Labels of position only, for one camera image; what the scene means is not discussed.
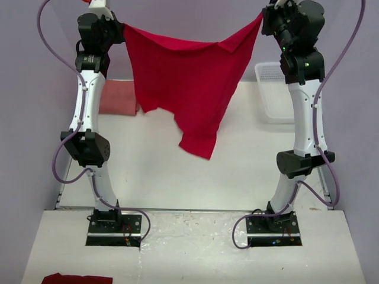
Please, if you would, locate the bright red t shirt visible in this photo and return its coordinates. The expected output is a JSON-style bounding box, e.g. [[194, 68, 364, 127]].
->
[[124, 14, 263, 160]]

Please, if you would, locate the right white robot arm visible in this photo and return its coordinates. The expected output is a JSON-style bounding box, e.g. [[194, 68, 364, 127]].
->
[[262, 1, 335, 233]]

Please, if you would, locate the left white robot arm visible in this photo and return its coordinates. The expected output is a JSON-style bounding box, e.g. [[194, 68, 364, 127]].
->
[[60, 13, 124, 233]]

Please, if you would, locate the folded pink t shirt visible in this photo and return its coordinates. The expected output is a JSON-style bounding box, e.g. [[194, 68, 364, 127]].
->
[[99, 80, 139, 116]]

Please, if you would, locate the white plastic basket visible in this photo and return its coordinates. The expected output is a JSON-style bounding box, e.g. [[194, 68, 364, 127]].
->
[[255, 62, 294, 124]]

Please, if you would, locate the dark red cloth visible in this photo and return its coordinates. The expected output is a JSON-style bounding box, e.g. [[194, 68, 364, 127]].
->
[[42, 273, 113, 284]]

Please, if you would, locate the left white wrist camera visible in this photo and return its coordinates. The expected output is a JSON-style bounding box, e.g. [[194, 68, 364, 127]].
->
[[83, 0, 111, 15]]

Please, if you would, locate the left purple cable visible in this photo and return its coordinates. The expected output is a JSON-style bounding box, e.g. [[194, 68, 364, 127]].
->
[[38, 0, 151, 245]]

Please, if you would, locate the purple cable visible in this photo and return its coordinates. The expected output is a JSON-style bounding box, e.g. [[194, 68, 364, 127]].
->
[[232, 0, 367, 252], [38, 0, 151, 245]]

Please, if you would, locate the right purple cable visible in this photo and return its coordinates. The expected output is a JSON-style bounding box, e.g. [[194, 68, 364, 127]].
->
[[232, 0, 367, 252]]

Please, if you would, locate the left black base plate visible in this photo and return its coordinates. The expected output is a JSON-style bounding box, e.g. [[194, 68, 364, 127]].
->
[[85, 214, 142, 248]]

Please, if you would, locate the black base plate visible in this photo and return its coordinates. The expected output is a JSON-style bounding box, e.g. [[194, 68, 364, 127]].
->
[[85, 214, 142, 248], [246, 211, 302, 247]]

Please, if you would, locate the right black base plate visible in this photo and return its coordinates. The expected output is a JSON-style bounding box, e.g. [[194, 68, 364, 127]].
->
[[246, 211, 302, 247]]

